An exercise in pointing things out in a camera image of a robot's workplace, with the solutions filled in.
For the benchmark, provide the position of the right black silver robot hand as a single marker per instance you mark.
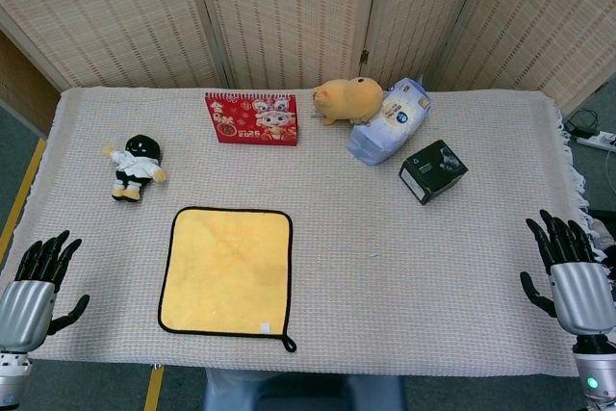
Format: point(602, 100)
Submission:
point(582, 295)

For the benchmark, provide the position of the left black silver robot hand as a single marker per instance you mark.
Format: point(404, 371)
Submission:
point(26, 305)

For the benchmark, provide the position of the yellow cloth with black trim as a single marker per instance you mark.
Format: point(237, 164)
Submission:
point(226, 271)

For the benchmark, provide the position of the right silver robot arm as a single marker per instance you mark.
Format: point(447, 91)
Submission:
point(597, 367)

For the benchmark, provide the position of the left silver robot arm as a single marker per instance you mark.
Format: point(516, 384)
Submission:
point(12, 372)

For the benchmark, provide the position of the white power strip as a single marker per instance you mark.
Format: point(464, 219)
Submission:
point(599, 140)

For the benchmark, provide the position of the black-headed plush doll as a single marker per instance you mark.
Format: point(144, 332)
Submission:
point(132, 165)

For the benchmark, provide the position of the black cardboard box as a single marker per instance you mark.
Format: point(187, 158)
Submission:
point(433, 172)

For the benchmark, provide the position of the pale blue tissue pack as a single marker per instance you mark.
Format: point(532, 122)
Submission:
point(390, 132)

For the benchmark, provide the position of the blue grey robot torso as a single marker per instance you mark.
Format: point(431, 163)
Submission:
point(298, 389)

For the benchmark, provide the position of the red desk calendar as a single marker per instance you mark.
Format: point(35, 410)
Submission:
point(252, 120)

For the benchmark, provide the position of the orange plush capybara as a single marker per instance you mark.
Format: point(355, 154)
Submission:
point(344, 100)

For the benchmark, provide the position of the woven beige folding screen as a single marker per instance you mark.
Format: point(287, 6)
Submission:
point(289, 16)

